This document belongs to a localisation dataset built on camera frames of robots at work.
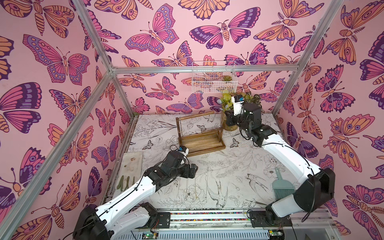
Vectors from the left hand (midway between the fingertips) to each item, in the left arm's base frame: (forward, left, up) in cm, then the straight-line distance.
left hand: (192, 165), depth 79 cm
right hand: (+22, -19, +20) cm, 35 cm away
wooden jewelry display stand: (+24, -6, -12) cm, 27 cm away
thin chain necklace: (-9, -2, -13) cm, 16 cm away
